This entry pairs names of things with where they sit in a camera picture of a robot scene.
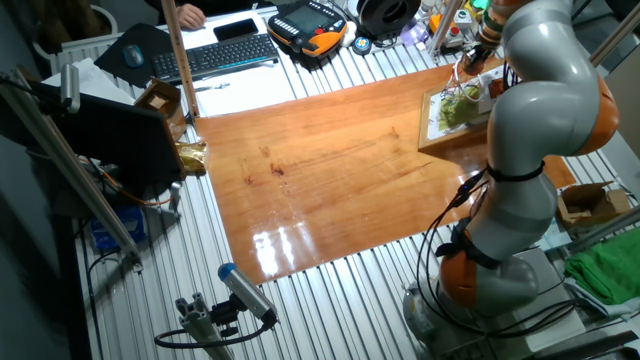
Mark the small open cardboard box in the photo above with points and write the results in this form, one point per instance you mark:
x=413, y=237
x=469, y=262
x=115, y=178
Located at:
x=162, y=102

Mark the yellow box green button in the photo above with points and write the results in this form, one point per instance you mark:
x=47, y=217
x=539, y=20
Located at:
x=480, y=4

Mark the slanted wooden post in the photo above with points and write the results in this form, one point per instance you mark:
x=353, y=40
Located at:
x=181, y=65

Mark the grey box red button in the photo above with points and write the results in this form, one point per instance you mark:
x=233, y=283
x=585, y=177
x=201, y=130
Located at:
x=453, y=36

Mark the black smartphone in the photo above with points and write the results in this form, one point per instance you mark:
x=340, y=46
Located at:
x=235, y=29

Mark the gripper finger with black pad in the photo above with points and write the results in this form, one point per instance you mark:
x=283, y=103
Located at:
x=484, y=65

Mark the grey flat panel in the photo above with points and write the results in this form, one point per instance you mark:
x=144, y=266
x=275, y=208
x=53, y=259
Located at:
x=625, y=100

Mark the orange black teach pendant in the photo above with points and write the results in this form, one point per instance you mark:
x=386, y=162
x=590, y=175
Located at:
x=305, y=22

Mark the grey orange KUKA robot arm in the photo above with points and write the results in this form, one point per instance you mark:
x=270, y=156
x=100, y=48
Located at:
x=545, y=115

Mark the aluminium rail beam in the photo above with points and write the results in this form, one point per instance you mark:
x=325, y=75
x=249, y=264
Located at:
x=605, y=230

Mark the black sleeved forearm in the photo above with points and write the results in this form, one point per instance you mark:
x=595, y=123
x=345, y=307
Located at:
x=210, y=4

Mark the silver camera blue end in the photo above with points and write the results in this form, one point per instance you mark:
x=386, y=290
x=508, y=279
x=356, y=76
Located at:
x=245, y=290

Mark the black flat panel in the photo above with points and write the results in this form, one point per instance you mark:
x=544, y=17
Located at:
x=115, y=140

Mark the white paper sheet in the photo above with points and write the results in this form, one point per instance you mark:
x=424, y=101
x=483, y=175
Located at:
x=95, y=80
x=250, y=97

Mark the short aluminium profile piece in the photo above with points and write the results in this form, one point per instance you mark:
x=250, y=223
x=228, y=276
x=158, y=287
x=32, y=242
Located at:
x=200, y=325

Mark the gold foil bag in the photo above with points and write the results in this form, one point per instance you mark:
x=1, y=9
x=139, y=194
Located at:
x=192, y=157

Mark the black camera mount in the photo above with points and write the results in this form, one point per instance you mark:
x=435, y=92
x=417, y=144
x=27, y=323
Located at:
x=225, y=315

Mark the upright aluminium post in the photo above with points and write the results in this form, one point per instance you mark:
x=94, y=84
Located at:
x=445, y=25

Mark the silver depth camera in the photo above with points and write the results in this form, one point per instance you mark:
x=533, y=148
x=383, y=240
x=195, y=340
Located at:
x=70, y=87

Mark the long aluminium frame beam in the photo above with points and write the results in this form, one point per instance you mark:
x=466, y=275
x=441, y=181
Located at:
x=65, y=165

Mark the black filament spool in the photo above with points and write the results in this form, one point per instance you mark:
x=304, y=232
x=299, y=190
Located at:
x=387, y=17

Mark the purple plastic bag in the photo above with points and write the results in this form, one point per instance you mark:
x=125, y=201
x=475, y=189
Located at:
x=412, y=32

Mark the person's bare hand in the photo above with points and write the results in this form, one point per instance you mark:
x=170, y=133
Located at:
x=190, y=16

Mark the slanted metal pole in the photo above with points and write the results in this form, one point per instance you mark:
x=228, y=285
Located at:
x=617, y=32

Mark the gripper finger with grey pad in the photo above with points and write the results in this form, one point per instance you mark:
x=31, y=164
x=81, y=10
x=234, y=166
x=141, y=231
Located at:
x=468, y=59

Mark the round blue white badge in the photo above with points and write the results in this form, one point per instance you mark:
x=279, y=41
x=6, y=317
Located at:
x=362, y=45

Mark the large varnished wooden board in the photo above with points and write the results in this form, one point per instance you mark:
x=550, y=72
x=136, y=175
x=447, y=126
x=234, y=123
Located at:
x=325, y=190

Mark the blue plastic package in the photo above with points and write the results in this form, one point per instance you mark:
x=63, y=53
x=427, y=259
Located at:
x=117, y=230

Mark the silver pen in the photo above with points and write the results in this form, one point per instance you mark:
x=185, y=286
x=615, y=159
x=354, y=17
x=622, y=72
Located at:
x=212, y=87

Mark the black computer keyboard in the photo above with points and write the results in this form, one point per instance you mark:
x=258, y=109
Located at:
x=215, y=57

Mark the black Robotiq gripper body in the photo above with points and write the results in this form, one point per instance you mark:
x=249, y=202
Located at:
x=486, y=51

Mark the blue grey computer mouse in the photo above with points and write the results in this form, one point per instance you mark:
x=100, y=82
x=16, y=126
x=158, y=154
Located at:
x=133, y=56

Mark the red white blue net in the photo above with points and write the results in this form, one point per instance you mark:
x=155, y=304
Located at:
x=462, y=92

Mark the green cloth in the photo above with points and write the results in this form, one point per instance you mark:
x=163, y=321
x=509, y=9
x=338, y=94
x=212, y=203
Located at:
x=610, y=265

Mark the small white figure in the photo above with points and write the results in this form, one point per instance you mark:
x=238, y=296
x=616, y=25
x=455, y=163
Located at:
x=348, y=34

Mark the black mouse pad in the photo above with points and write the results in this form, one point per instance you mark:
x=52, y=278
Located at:
x=115, y=60

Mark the wooden framed toy backboard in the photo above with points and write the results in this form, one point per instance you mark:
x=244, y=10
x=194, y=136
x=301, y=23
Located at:
x=432, y=125

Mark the open cardboard box with flaps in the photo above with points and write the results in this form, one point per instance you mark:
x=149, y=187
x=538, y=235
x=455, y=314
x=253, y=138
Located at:
x=590, y=202

